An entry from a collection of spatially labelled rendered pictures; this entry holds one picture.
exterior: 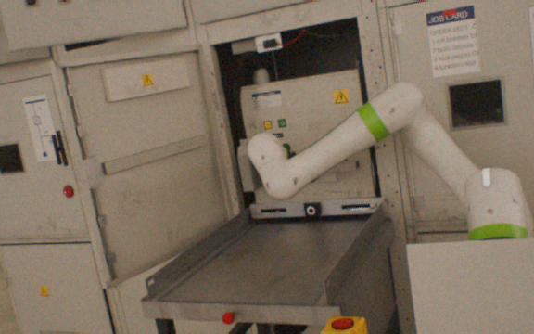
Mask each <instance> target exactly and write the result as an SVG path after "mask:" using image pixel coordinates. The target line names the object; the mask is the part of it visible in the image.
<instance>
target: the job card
mask: <svg viewBox="0 0 534 334"><path fill-rule="evenodd" d="M426 29H427V38H428V46H429V56H430V64H431V72H432V79H434V78H441V77H449V76H455V75H463V74H469V73H477V72H481V64H480V55H479V43H478V34H477V25H476V15H475V4H472V5H467V6H457V7H452V8H446V9H441V10H436V12H430V13H426Z"/></svg>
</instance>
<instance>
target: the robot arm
mask: <svg viewBox="0 0 534 334"><path fill-rule="evenodd" d="M396 131H398V133H400V137H401V140H402V142H403V144H404V145H405V147H407V148H408V149H409V150H410V151H411V152H413V153H414V154H415V155H417V157H418V158H419V159H421V160H422V161H423V162H424V163H425V164H426V165H427V166H428V167H429V168H430V169H431V170H432V171H433V172H435V173H436V175H437V176H438V177H439V178H440V179H441V180H442V181H443V182H444V183H445V184H446V186H447V187H448V188H449V189H450V190H451V192H452V194H454V195H455V196H456V197H457V199H458V200H459V201H461V203H462V204H463V205H464V207H465V209H466V219H467V230H468V238H469V240H490V239H510V238H530V237H531V235H532V233H533V225H534V220H532V217H531V214H530V212H529V209H528V205H527V203H526V200H525V197H524V194H523V190H522V187H521V183H520V180H519V178H518V176H517V175H516V174H515V173H514V172H512V171H510V170H507V169H503V168H486V169H482V170H480V169H479V168H478V167H477V166H476V165H475V164H474V163H473V162H471V161H470V160H469V159H468V158H467V157H466V155H465V154H464V153H463V152H462V151H461V150H460V149H459V147H458V146H457V145H456V144H455V143H454V142H452V140H451V138H450V137H449V135H448V134H447V133H446V131H445V130H444V129H443V127H442V126H441V125H440V123H439V120H438V119H437V118H436V117H434V116H433V115H432V114H431V112H430V111H429V109H428V108H427V106H426V101H425V99H424V96H423V94H422V92H421V90H420V89H419V88H418V87H416V85H414V84H413V83H409V82H397V83H394V84H392V85H390V86H389V87H388V88H387V89H386V90H385V91H383V92H382V93H379V94H378V95H377V96H375V97H373V98H372V99H371V100H369V101H368V102H367V103H365V104H364V106H362V107H361V108H359V109H358V110H355V111H354V112H353V113H352V114H351V115H350V116H349V117H348V118H347V119H345V120H344V121H342V122H341V124H340V125H338V126H337V127H336V128H335V129H333V130H332V131H331V132H328V133H327V134H326V135H324V136H323V137H321V138H320V139H319V141H317V142H316V143H314V144H313V145H310V146H309V147H307V148H305V149H304V150H302V151H301V152H300V153H298V154H297V153H296V151H293V152H290V151H289V150H288V149H286V148H285V147H284V146H282V144H281V142H280V141H278V138H277V137H276V136H275V135H272V134H270V133H258V134H256V135H254V136H253V137H252V138H251V139H250V141H249V143H248V155H249V158H250V160H251V161H252V163H253V164H254V166H255V168H256V169H257V171H258V173H259V176H260V178H261V181H263V183H264V185H265V188H266V191H267V193H268V195H269V196H270V197H272V198H273V199H277V200H287V199H291V198H292V197H293V196H296V195H297V194H298V193H299V192H300V191H301V189H302V188H304V187H305V186H306V185H307V184H309V183H312V181H314V180H315V179H316V178H318V177H319V176H321V175H322V174H324V172H326V171H327V170H330V169H331V168H333V167H334V166H336V165H338V164H339V163H341V162H342V161H344V160H347V159H348V158H350V156H352V155H354V154H356V153H358V152H360V151H361V150H364V149H366V148H369V147H371V146H373V145H375V144H377V142H379V141H382V140H383V138H385V137H387V136H389V135H391V134H393V133H395V132H396Z"/></svg>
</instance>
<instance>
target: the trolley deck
mask: <svg viewBox="0 0 534 334"><path fill-rule="evenodd" d="M366 222H367V221H366ZM366 222H339V223H314V225H262V226H254V227H253V228H251V229H250V230H249V231H248V232H247V233H245V234H244V235H243V236H241V237H240V238H238V239H237V240H236V242H235V243H233V244H232V245H231V246H230V247H227V248H226V249H225V250H223V251H222V252H221V253H219V254H218V255H217V256H216V257H214V259H213V260H211V261H209V262H208V263H207V264H205V265H204V266H203V267H202V268H200V269H199V270H198V271H196V272H195V273H194V274H193V275H191V276H190V277H189V278H188V279H187V280H186V281H185V282H183V283H182V284H181V285H180V286H177V287H176V288H175V289H173V290H172V291H171V292H169V294H168V295H167V296H166V297H164V298H163V299H162V300H161V301H158V302H149V301H148V295H146V296H145V297H143V298H142V299H141V300H140V303H141V307H142V311H144V316H145V318H156V319H179V320H201V321H223V315H224V314H225V313H227V312H228V313H232V312H235V321H234V322H248V323H270V324H293V325H316V326H325V324H326V323H327V321H328V320H329V318H331V317H332V316H348V317H350V314H351V313H352V310H353V308H354V306H355V305H356V303H357V301H358V300H359V298H360V297H361V295H362V291H363V290H364V289H365V288H366V286H367V284H368V283H369V281H370V279H371V277H372V274H373V273H374V271H375V269H376V268H377V266H378V264H379V262H380V261H382V258H383V256H384V254H385V253H386V251H387V249H388V246H389V245H390V243H391V240H392V239H393V238H394V236H395V233H394V226H393V219H392V220H391V221H385V222H384V225H383V226H382V228H381V229H379V231H378V232H377V234H376V235H375V237H374V239H373V240H372V243H371V245H370V246H369V248H368V249H367V251H366V252H365V254H363V255H362V257H361V259H360V260H359V262H358V263H357V265H356V266H355V268H354V270H353V271H352V273H351V274H350V277H349V279H348V280H346V282H345V283H344V285H343V286H342V288H341V289H340V291H339V293H338V295H337V296H336V298H335V299H334V301H333V302H332V304H331V305H329V306H327V305H315V304H316V303H317V301H318V300H319V299H320V297H321V296H322V294H323V292H324V283H323V280H324V279H325V277H326V275H327V274H328V272H330V271H331V269H332V268H333V267H334V265H335V264H336V263H337V261H338V260H339V257H340V256H341V255H342V253H343V252H344V251H345V250H346V249H347V248H348V247H349V245H350V244H351V242H352V241H353V240H354V238H355V237H356V236H357V234H358V233H359V232H360V230H361V229H362V227H363V226H365V223H366Z"/></svg>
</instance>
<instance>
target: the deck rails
mask: <svg viewBox="0 0 534 334"><path fill-rule="evenodd" d="M385 221H386V220H385V219H384V212H383V204H382V202H381V203H379V205H378V206H377V207H376V210H375V211H374V213H373V214H372V215H371V217H370V218H369V219H368V221H367V222H366V223H365V226H363V227H362V229H361V230H360V232H359V233H358V234H357V236H356V237H355V238H354V240H353V241H352V242H351V244H350V245H349V247H348V248H347V249H346V250H345V251H344V252H343V253H342V255H341V256H340V257H339V260H338V261H337V263H336V264H335V265H334V267H333V268H332V269H331V271H330V272H328V274H327V275H326V277H325V279H324V280H323V283H324V292H323V294H322V296H321V297H320V299H319V300H318V301H317V303H316V304H315V305H327V306H329V305H331V304H332V302H333V301H334V299H335V298H336V296H337V295H338V293H339V291H340V289H341V288H342V286H343V285H344V283H345V282H346V280H348V279H349V277H350V274H351V273H352V271H353V270H354V268H355V266H356V265H357V263H358V262H359V260H360V259H361V257H362V255H363V254H365V252H366V251H367V249H368V248H369V246H370V245H371V243H372V240H373V239H374V237H375V235H376V234H377V232H378V231H379V229H381V228H382V226H383V225H384V222H385ZM254 226H255V225H248V219H247V214H246V213H245V210H243V211H242V212H240V213H239V214H238V215H236V216H235V217H233V218H232V219H230V220H228V221H227V222H225V223H224V225H222V226H220V227H219V228H218V229H216V230H215V231H213V232H211V233H209V234H208V235H206V236H205V237H204V238H202V239H201V240H200V241H199V242H198V243H197V244H195V245H193V246H192V247H190V248H189V249H187V250H185V251H184V252H183V253H181V254H180V255H177V256H176V257H174V259H173V260H172V261H170V262H169V263H167V264H165V265H164V266H162V267H161V268H160V269H158V270H157V271H155V272H154V273H152V274H151V275H150V276H149V277H148V278H146V279H145V282H146V290H147V295H148V301H149V302H158V301H161V300H162V299H163V298H164V297H166V296H167V295H168V294H169V292H171V291H172V290H173V289H175V288H176V287H177V286H180V285H181V284H182V283H183V282H185V281H186V280H187V279H188V278H189V277H190V276H191V275H193V274H194V273H195V272H196V271H198V270H199V269H200V268H202V267H203V266H204V265H205V264H207V263H208V262H209V261H211V260H213V259H214V257H216V256H217V255H218V254H219V253H221V252H222V251H223V250H225V249H226V248H227V247H230V246H231V245H232V244H233V243H235V242H236V240H237V239H238V238H240V237H241V236H243V235H244V234H245V233H247V232H248V231H249V230H250V229H251V228H253V227H254ZM152 279H153V281H154V283H152V284H151V285H150V286H149V285H148V282H149V281H150V280H152ZM327 281H328V286H326V282H327Z"/></svg>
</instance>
